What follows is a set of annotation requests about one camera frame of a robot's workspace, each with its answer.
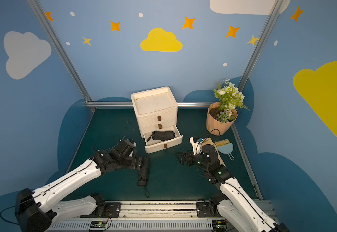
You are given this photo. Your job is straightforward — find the right aluminium frame post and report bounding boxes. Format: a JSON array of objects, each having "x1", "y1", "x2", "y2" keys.
[{"x1": 237, "y1": 0, "x2": 285, "y2": 92}]

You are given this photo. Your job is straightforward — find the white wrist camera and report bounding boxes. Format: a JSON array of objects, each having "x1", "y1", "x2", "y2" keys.
[
  {"x1": 129, "y1": 140, "x2": 137, "y2": 157},
  {"x1": 189, "y1": 136, "x2": 204, "y2": 156}
]

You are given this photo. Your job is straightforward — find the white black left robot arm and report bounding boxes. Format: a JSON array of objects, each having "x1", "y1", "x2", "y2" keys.
[{"x1": 14, "y1": 140, "x2": 150, "y2": 232}]

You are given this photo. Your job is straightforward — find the white green artificial flowers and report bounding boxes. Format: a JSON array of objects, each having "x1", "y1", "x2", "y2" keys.
[{"x1": 214, "y1": 79, "x2": 249, "y2": 124}]

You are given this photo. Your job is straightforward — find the white bottom drawer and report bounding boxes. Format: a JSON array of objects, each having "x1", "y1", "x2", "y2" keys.
[{"x1": 143, "y1": 125, "x2": 183, "y2": 154}]

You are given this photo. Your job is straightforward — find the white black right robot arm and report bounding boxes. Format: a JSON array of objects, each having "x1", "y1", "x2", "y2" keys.
[{"x1": 175, "y1": 144, "x2": 289, "y2": 232}]

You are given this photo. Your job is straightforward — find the black umbrella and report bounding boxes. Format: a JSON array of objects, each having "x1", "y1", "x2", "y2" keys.
[
  {"x1": 146, "y1": 130, "x2": 176, "y2": 142},
  {"x1": 137, "y1": 157, "x2": 150, "y2": 198}
]

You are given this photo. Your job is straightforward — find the green circuit board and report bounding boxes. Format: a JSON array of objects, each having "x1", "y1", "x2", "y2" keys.
[
  {"x1": 89, "y1": 220, "x2": 109, "y2": 231},
  {"x1": 212, "y1": 220, "x2": 228, "y2": 232}
]

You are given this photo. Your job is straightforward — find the left green circuit board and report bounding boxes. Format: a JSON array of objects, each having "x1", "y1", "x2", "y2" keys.
[{"x1": 89, "y1": 220, "x2": 109, "y2": 231}]

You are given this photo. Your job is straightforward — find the beige ribbed flower pot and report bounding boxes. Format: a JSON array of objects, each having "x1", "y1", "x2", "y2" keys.
[{"x1": 206, "y1": 102, "x2": 238, "y2": 136}]

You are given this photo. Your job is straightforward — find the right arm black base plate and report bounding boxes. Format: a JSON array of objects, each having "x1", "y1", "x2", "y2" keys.
[{"x1": 196, "y1": 200, "x2": 219, "y2": 218}]

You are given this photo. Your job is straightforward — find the right green circuit board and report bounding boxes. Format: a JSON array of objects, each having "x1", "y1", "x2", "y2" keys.
[{"x1": 212, "y1": 220, "x2": 228, "y2": 232}]

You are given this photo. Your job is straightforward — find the horizontal aluminium frame rail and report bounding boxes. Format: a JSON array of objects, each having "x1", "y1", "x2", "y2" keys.
[{"x1": 85, "y1": 101, "x2": 212, "y2": 108}]

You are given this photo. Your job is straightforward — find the aluminium frame post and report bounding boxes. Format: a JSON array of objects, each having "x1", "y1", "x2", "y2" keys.
[
  {"x1": 237, "y1": 0, "x2": 285, "y2": 92},
  {"x1": 27, "y1": 0, "x2": 92, "y2": 106}
]

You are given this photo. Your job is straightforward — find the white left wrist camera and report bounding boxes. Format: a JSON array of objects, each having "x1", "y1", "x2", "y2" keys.
[{"x1": 129, "y1": 140, "x2": 137, "y2": 157}]

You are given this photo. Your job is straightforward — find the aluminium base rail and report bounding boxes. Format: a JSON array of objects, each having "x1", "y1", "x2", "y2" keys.
[{"x1": 29, "y1": 199, "x2": 276, "y2": 232}]

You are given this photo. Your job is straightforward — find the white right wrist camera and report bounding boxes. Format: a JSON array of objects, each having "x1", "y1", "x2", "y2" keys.
[{"x1": 189, "y1": 136, "x2": 204, "y2": 156}]

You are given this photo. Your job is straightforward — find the left aluminium frame post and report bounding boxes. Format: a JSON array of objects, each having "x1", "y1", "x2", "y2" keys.
[{"x1": 27, "y1": 0, "x2": 92, "y2": 106}]

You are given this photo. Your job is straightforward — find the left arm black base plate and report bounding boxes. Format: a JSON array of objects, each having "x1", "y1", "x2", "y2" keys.
[{"x1": 80, "y1": 202, "x2": 122, "y2": 218}]

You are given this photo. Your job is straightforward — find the white drawer cabinet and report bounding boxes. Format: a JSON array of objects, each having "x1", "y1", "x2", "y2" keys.
[{"x1": 131, "y1": 87, "x2": 178, "y2": 138}]

